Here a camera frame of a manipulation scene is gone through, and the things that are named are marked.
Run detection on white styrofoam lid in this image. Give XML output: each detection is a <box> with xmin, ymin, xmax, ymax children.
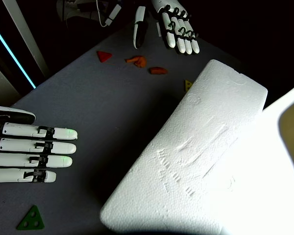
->
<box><xmin>99</xmin><ymin>58</ymin><xmax>269</xmax><ymax>235</ymax></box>

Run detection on yellow triangle block with holes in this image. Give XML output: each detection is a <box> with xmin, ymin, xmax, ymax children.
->
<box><xmin>184</xmin><ymin>79</ymin><xmax>194</xmax><ymax>93</ymax></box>

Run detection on orange toy chicken wing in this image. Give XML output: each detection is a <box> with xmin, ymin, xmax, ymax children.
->
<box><xmin>125</xmin><ymin>55</ymin><xmax>147</xmax><ymax>68</ymax></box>

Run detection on red triangle block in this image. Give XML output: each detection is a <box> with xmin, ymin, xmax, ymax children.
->
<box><xmin>96</xmin><ymin>50</ymin><xmax>113</xmax><ymax>63</ymax></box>

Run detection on grey table cloth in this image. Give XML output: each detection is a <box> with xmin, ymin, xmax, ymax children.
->
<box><xmin>0</xmin><ymin>17</ymin><xmax>268</xmax><ymax>235</ymax></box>

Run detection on large white rounded shell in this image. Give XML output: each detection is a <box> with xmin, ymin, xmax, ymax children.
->
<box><xmin>220</xmin><ymin>80</ymin><xmax>294</xmax><ymax>235</ymax></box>

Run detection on cyan light strip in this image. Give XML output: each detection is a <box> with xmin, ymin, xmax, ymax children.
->
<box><xmin>0</xmin><ymin>19</ymin><xmax>37</xmax><ymax>89</ymax></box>

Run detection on green triangle block with holes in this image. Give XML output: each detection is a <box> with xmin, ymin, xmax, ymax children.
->
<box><xmin>16</xmin><ymin>205</ymin><xmax>44</xmax><ymax>231</ymax></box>

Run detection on white cable adapter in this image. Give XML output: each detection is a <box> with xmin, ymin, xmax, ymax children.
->
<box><xmin>104</xmin><ymin>4</ymin><xmax>122</xmax><ymax>27</ymax></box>

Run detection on white cable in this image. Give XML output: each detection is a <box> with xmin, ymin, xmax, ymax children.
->
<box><xmin>96</xmin><ymin>0</ymin><xmax>109</xmax><ymax>27</ymax></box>

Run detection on white frame post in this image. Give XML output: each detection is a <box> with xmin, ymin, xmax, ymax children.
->
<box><xmin>2</xmin><ymin>0</ymin><xmax>51</xmax><ymax>78</ymax></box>

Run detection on white frame panel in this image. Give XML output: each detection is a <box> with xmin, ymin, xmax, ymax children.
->
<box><xmin>0</xmin><ymin>58</ymin><xmax>22</xmax><ymax>106</ymax></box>

